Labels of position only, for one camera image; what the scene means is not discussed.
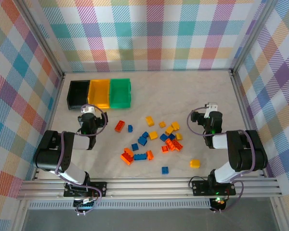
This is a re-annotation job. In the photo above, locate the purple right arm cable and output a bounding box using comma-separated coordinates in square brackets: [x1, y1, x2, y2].
[186, 108, 258, 214]

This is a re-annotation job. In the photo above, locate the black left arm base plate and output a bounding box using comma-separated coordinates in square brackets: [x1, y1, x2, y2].
[63, 181, 108, 198]

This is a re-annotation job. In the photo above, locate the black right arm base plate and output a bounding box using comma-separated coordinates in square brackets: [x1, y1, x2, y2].
[191, 180, 237, 196]

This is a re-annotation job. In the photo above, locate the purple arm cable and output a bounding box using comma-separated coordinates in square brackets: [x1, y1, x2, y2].
[54, 103, 109, 216]
[186, 108, 258, 214]

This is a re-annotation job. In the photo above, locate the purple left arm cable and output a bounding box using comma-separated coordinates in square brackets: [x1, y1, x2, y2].
[54, 103, 109, 216]

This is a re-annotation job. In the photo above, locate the long orange lego brick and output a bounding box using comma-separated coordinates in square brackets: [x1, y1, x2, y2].
[114, 120, 126, 133]
[172, 139, 184, 152]
[165, 138, 176, 151]
[120, 153, 134, 166]

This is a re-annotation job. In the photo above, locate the green plastic bin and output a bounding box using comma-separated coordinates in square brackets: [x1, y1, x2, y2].
[109, 78, 132, 109]

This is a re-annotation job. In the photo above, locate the black plastic bin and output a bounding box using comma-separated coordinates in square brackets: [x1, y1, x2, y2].
[66, 80, 91, 111]

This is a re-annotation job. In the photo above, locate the aluminium side rail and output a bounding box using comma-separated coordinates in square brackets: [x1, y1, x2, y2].
[32, 73, 66, 180]
[230, 71, 266, 178]

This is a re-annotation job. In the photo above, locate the yellow plastic bin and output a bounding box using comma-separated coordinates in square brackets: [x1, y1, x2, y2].
[87, 78, 111, 110]

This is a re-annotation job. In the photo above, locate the grey slotted cable duct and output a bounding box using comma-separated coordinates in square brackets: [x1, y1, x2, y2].
[28, 199, 212, 210]

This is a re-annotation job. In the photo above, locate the aluminium mounting rail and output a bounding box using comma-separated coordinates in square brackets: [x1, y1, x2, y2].
[16, 177, 284, 201]

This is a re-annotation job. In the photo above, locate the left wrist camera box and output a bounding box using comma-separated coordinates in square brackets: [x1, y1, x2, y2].
[80, 105, 97, 115]

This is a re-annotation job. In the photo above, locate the aluminium frame post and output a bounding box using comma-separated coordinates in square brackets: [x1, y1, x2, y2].
[230, 0, 280, 75]
[18, 0, 66, 80]

